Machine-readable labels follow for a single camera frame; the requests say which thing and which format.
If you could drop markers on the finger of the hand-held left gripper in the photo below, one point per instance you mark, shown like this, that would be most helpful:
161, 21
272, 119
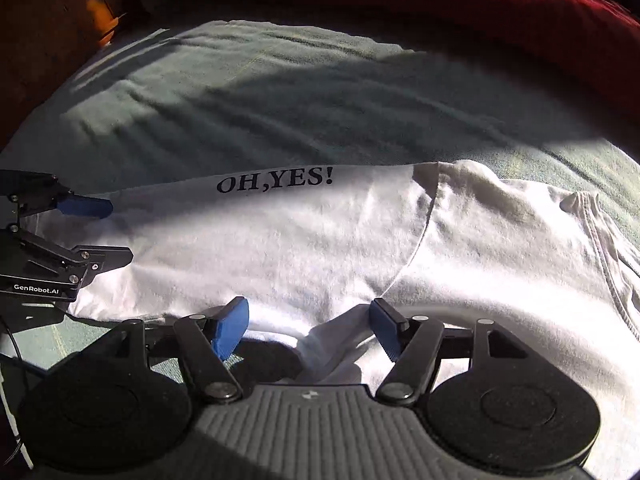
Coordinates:
85, 206
50, 265

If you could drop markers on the red duvet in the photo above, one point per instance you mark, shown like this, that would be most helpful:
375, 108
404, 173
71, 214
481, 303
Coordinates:
400, 0

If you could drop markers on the white printed t-shirt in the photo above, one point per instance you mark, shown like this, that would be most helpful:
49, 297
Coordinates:
300, 250

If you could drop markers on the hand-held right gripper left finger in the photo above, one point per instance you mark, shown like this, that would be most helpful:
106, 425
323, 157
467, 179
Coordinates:
232, 327

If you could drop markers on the wooden headboard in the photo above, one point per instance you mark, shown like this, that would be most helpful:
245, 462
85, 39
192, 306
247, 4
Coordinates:
50, 35

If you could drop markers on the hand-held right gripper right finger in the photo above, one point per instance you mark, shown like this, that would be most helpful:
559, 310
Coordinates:
387, 327

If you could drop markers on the green plaid bedspread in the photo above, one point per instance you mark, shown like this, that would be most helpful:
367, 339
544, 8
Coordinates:
300, 95

